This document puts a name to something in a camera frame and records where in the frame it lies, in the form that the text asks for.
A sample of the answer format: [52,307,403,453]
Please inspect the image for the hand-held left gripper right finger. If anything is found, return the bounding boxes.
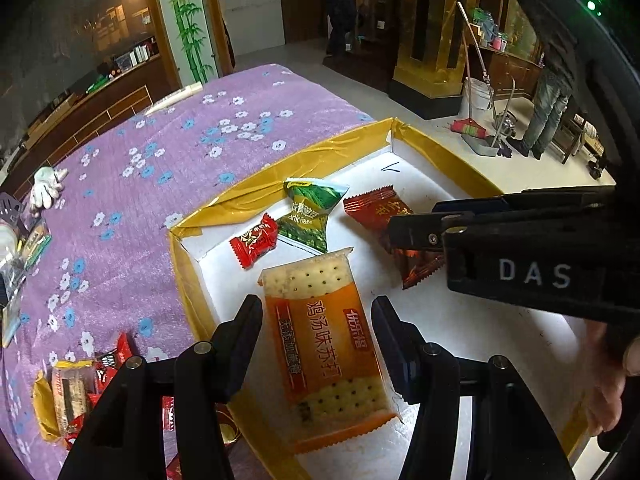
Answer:
[371,295,576,480]

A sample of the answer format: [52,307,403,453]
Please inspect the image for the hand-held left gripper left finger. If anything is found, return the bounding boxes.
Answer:
[57,295,264,480]

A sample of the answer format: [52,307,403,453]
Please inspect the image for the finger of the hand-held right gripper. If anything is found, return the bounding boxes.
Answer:
[432,186,616,214]
[389,211,473,251]

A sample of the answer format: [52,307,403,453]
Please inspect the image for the dark red snack packet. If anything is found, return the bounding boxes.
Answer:
[343,186,446,291]

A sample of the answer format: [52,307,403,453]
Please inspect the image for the yellow-edged white box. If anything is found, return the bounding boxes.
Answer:
[167,117,601,480]

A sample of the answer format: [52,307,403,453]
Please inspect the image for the orange cracker packet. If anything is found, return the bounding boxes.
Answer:
[257,247,403,456]

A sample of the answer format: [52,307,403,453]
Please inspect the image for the small red candy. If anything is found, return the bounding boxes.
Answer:
[229,213,280,271]

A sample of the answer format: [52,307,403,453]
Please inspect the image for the green snack packet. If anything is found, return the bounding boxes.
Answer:
[277,178,351,254]

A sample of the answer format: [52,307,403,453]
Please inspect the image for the clear oat bar packet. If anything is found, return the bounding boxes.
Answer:
[51,359,98,436]

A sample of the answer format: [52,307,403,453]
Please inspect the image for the yellow snack packet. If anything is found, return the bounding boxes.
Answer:
[32,367,68,443]

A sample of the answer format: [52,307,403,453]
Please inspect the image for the person's right hand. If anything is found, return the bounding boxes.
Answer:
[582,320,640,433]

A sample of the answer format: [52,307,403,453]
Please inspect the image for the grey dustpan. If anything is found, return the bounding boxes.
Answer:
[462,77,518,157]

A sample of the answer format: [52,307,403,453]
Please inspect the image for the red broom and dustpan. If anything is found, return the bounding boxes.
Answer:
[452,2,497,141]

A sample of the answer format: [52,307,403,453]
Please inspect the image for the white bucket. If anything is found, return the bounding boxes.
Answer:
[459,77,493,116]

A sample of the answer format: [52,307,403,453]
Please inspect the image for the purple floral tablecloth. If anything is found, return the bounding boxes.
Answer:
[0,63,378,480]

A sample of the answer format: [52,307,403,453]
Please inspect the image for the wooden stool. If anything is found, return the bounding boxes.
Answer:
[562,110,601,166]

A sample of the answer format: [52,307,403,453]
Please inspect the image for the golden pillar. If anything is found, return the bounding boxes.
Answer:
[390,0,506,111]

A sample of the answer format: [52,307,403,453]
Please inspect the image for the wooden stair railing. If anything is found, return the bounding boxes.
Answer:
[350,0,401,51]

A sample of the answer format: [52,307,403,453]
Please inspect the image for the green yellow flat packet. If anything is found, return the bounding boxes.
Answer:
[20,225,52,266]

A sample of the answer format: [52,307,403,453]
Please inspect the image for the yellow blue booklet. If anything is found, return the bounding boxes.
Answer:
[0,305,23,348]

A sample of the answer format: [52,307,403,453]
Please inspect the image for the clear plastic bags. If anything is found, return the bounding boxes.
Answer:
[0,255,31,301]

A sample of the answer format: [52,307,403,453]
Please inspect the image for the white tube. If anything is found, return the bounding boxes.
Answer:
[145,84,203,115]

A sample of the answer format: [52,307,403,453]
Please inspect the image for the white plastic jar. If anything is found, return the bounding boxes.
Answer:
[0,222,16,261]

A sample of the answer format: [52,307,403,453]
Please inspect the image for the brown wooden door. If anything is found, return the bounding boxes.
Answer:
[277,0,331,46]

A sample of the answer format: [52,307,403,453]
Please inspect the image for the black perforated stand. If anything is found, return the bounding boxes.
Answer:
[0,192,26,231]

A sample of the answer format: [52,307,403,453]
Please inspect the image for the wooden counter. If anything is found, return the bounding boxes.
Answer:
[0,55,166,176]

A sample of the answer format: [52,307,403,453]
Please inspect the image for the bamboo wall decal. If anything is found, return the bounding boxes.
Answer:
[160,0,216,86]

